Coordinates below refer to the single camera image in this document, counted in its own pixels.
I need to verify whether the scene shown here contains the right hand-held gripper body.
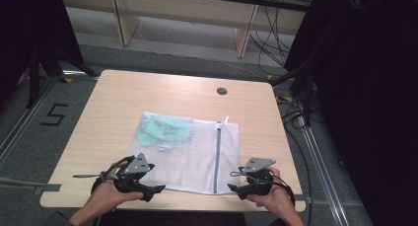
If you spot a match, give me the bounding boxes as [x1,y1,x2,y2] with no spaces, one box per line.
[240,157,277,195]

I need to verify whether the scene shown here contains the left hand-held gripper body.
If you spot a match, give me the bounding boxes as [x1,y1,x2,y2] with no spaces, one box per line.
[112,152,156,194]

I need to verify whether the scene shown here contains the white mesh laundry bag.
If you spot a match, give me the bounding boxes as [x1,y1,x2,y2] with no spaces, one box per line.
[126,111,242,195]

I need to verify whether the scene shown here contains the mint green garment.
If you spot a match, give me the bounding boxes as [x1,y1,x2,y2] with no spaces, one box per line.
[135,114,195,152]

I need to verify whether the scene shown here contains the person's right hand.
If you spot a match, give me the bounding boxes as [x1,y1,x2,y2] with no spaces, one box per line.
[245,166,296,218]

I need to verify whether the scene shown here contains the person's left hand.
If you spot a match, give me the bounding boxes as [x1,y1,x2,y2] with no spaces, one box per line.
[86,160,145,216]

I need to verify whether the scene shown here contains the person's dark lap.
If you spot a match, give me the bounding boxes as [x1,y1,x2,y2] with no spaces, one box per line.
[98,209,248,226]

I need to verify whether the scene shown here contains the grey tape strip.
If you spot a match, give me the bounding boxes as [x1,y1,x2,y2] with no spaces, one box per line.
[33,184,62,196]

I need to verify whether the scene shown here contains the black metal stand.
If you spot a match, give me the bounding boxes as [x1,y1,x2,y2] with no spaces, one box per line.
[268,62,317,127]
[25,42,100,110]

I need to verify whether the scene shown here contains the black curtain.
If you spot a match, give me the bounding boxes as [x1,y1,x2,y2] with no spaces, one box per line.
[0,0,86,106]
[283,0,418,226]

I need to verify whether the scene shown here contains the light wooden desk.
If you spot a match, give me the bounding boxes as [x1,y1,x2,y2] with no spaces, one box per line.
[58,0,317,59]

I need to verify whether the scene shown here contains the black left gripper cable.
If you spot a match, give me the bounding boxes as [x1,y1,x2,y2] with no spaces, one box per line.
[72,155,136,226]

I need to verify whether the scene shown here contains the black floor cables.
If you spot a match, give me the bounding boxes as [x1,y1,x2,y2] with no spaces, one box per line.
[275,93,314,226]

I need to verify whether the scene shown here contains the aluminium floor rail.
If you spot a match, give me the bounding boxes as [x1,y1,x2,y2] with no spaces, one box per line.
[296,113,350,226]
[0,75,61,166]

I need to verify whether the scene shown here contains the grey floor cable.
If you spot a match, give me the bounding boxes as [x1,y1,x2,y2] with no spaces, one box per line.
[0,176,46,188]

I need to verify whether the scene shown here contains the black hanging cables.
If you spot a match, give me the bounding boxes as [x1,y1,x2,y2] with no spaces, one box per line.
[248,5,294,76]

